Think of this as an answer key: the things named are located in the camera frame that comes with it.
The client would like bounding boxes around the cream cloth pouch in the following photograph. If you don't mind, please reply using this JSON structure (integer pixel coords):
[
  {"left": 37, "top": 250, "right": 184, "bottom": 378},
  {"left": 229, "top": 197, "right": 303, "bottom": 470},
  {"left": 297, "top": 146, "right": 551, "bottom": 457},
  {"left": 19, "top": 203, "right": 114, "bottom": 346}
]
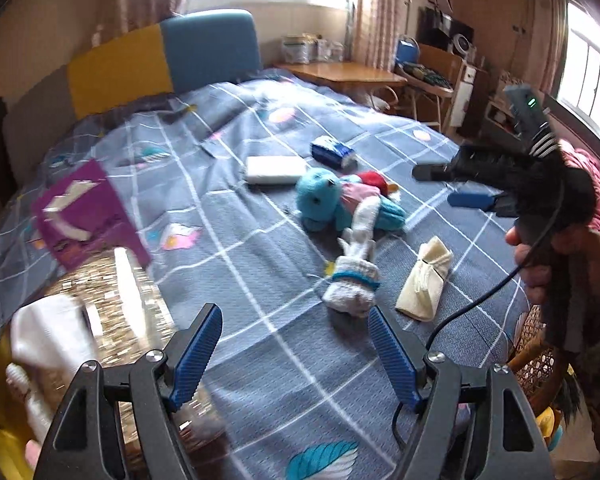
[{"left": 396, "top": 236, "right": 454, "bottom": 322}]

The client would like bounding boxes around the white knit glove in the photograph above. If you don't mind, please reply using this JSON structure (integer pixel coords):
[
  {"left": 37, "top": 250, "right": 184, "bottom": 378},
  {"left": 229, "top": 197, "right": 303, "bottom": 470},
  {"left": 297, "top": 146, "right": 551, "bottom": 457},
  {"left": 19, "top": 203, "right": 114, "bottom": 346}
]
[{"left": 323, "top": 195, "right": 380, "bottom": 318}]

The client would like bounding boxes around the red fuzzy sock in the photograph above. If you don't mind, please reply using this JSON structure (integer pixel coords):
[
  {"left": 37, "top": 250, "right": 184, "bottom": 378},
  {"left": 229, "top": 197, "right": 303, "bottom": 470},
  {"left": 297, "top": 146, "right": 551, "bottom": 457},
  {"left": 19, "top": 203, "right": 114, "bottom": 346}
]
[{"left": 356, "top": 170, "right": 399, "bottom": 197}]

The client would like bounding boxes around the blue plush toy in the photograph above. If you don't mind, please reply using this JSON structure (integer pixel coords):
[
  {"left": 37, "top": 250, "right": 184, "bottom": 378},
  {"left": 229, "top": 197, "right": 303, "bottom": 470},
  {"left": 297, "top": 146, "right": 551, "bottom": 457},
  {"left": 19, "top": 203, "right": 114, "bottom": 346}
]
[{"left": 296, "top": 168, "right": 406, "bottom": 232}]

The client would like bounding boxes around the person's right hand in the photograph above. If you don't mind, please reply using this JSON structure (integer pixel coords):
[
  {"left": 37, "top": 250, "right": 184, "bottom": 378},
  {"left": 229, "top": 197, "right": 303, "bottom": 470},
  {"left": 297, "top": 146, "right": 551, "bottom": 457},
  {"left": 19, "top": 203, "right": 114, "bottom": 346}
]
[{"left": 505, "top": 226, "right": 600, "bottom": 306}]

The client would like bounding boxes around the ornate gold tissue box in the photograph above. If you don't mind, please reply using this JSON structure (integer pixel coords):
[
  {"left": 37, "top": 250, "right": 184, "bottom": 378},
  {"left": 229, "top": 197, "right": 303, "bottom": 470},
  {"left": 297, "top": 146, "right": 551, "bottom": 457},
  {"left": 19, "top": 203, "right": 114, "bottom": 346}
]
[{"left": 36, "top": 247, "right": 225, "bottom": 458}]

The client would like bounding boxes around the white cabinet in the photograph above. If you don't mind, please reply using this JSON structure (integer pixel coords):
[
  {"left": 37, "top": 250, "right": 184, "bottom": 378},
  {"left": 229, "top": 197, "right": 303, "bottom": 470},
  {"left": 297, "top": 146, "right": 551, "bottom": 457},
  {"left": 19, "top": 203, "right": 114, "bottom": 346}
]
[{"left": 449, "top": 64, "right": 477, "bottom": 128}]

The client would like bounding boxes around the wicker chair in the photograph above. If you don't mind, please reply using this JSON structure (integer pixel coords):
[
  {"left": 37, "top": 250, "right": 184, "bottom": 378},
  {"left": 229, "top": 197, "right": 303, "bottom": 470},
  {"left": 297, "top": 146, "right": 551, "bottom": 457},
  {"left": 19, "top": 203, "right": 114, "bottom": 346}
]
[{"left": 507, "top": 306, "right": 568, "bottom": 416}]

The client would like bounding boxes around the blue tissue pack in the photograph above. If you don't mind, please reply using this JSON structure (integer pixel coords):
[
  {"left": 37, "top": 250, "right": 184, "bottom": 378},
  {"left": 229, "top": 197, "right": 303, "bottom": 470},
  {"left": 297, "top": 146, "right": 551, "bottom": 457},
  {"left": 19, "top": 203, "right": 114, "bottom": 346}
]
[{"left": 311, "top": 136, "right": 358, "bottom": 171}]

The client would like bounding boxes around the grey checked bed quilt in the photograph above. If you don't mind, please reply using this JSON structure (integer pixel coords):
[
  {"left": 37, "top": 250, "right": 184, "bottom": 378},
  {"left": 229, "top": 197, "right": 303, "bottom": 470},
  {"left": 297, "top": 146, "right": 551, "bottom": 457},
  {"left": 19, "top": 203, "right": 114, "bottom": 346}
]
[{"left": 0, "top": 70, "right": 529, "bottom": 479}]

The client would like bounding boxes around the wooden desk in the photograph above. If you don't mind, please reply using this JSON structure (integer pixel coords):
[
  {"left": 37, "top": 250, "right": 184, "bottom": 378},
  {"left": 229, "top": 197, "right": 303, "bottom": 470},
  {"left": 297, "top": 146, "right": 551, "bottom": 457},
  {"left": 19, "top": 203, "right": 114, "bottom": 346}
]
[{"left": 275, "top": 62, "right": 407, "bottom": 94}]

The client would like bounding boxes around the purple gift bag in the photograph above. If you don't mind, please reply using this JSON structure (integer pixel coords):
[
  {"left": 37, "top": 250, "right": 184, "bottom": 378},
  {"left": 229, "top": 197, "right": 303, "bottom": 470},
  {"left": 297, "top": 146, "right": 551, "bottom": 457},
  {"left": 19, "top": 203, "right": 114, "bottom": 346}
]
[{"left": 32, "top": 159, "right": 150, "bottom": 271}]

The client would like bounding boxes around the silver box on desk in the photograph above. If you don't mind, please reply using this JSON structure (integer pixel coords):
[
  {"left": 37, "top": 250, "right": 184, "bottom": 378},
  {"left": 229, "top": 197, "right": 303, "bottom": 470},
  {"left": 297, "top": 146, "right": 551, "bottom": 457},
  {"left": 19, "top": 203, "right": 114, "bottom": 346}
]
[{"left": 280, "top": 35, "right": 316, "bottom": 64}]

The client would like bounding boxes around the blue yellow grey headboard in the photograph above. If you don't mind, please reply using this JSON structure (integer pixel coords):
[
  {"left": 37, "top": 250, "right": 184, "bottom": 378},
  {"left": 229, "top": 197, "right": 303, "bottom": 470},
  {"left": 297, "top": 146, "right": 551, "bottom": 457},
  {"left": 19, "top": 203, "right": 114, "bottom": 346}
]
[{"left": 3, "top": 9, "right": 262, "bottom": 184}]

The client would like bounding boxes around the black cable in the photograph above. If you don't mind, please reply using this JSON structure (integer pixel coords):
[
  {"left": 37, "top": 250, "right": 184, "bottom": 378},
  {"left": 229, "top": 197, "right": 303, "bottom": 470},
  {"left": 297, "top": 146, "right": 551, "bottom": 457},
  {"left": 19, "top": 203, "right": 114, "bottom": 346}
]
[{"left": 390, "top": 179, "right": 566, "bottom": 451}]

